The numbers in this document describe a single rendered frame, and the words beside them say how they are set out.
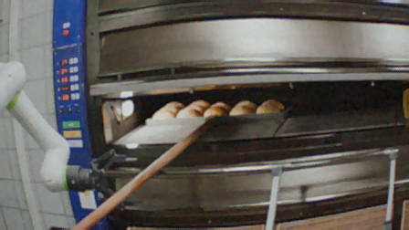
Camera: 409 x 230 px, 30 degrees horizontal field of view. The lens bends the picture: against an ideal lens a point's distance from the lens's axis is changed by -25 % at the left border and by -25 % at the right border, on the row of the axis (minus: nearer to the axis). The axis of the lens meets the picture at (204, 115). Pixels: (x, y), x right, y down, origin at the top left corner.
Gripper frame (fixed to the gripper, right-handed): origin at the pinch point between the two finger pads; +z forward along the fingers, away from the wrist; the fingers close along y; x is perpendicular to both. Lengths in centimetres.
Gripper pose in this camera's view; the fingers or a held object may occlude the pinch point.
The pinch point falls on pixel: (137, 182)
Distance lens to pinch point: 284.2
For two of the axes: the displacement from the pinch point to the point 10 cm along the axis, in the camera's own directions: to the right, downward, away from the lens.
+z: 9.7, -0.6, -2.5
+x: -2.4, 1.8, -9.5
